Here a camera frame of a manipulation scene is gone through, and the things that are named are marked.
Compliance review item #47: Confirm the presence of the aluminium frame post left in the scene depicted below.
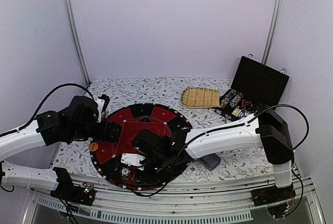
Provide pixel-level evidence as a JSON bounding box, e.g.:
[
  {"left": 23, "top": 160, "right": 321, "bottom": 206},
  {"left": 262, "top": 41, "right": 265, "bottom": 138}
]
[{"left": 63, "top": 0, "right": 91, "bottom": 85}]

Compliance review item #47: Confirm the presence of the woven bamboo tray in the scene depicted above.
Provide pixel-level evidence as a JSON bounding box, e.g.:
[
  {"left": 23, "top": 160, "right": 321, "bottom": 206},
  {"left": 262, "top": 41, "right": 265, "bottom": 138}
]
[{"left": 181, "top": 87, "right": 220, "bottom": 108}]

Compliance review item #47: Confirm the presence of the black poker set case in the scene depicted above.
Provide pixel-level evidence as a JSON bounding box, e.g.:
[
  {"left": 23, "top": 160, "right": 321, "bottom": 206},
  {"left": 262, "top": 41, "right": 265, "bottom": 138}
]
[{"left": 214, "top": 56, "right": 289, "bottom": 121}]

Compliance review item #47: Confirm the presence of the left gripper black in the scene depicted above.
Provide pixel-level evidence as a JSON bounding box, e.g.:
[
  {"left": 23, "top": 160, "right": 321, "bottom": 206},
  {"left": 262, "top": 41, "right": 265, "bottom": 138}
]
[{"left": 69, "top": 119, "right": 122, "bottom": 142}]

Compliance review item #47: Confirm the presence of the aluminium frame post right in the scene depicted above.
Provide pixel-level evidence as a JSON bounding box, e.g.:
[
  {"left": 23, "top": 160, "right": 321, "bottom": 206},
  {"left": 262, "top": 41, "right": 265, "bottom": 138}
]
[{"left": 261, "top": 0, "right": 283, "bottom": 65}]

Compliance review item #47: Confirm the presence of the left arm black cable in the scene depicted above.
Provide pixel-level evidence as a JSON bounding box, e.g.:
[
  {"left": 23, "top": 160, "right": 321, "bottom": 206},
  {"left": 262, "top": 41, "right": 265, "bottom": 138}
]
[{"left": 15, "top": 83, "right": 94, "bottom": 131}]

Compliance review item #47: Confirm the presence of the round red black poker mat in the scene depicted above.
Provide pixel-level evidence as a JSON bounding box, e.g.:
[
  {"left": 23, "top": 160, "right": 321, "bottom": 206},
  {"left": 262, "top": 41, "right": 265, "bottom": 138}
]
[{"left": 90, "top": 103, "right": 192, "bottom": 191}]

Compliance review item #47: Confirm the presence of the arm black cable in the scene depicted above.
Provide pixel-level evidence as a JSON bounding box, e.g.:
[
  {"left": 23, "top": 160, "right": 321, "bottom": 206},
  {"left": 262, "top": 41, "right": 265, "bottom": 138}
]
[
  {"left": 249, "top": 104, "right": 310, "bottom": 152},
  {"left": 15, "top": 83, "right": 94, "bottom": 131}
]

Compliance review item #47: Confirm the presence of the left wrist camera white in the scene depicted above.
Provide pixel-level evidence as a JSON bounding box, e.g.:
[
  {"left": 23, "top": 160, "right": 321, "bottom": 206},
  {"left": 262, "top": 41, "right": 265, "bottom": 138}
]
[{"left": 95, "top": 94, "right": 110, "bottom": 123}]

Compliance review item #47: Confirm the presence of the middle long chip row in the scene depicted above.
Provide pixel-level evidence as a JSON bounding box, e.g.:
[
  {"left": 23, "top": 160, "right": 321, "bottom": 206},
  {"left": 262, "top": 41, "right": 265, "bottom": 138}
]
[{"left": 226, "top": 93, "right": 244, "bottom": 110}]

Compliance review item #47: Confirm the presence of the aluminium front rail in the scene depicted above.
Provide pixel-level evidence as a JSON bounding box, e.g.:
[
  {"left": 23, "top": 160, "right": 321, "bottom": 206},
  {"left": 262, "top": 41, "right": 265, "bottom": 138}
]
[{"left": 28, "top": 174, "right": 321, "bottom": 222}]

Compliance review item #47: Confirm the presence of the blue white poker chip stack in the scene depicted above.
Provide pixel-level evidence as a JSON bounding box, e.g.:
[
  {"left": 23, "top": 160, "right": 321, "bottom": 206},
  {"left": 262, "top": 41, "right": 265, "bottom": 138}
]
[{"left": 120, "top": 167, "right": 131, "bottom": 180}]

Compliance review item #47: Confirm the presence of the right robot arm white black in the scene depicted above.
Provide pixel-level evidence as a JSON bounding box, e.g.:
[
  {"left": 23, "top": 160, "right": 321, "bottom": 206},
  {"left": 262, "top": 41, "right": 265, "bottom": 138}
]
[{"left": 132, "top": 105, "right": 294, "bottom": 201}]

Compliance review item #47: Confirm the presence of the red triangular all-in marker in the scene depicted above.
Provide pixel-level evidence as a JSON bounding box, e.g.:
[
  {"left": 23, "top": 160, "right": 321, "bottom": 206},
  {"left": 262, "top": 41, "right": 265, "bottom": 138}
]
[{"left": 241, "top": 100, "right": 252, "bottom": 108}]

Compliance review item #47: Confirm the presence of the orange big blind button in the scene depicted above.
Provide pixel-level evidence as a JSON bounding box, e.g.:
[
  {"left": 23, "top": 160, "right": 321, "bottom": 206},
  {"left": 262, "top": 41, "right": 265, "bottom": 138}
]
[{"left": 89, "top": 142, "right": 98, "bottom": 152}]

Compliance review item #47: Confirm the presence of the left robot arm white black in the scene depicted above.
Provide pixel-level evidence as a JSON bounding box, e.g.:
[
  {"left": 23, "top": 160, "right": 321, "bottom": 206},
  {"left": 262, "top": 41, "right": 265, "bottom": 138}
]
[{"left": 1, "top": 95, "right": 122, "bottom": 206}]

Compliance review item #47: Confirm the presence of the blue Texas Hold'em card box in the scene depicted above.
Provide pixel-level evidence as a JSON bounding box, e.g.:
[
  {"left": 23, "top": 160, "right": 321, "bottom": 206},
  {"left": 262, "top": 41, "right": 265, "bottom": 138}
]
[{"left": 232, "top": 108, "right": 242, "bottom": 117}]

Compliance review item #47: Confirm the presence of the aluminium frame post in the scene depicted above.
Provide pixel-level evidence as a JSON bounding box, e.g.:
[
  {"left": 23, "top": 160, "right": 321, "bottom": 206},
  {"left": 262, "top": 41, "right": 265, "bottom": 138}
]
[
  {"left": 63, "top": 0, "right": 91, "bottom": 85},
  {"left": 261, "top": 0, "right": 283, "bottom": 65}
]

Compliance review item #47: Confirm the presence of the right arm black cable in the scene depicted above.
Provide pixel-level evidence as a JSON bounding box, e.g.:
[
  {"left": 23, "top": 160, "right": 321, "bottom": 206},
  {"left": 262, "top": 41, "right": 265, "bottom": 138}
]
[{"left": 249, "top": 104, "right": 310, "bottom": 152}]

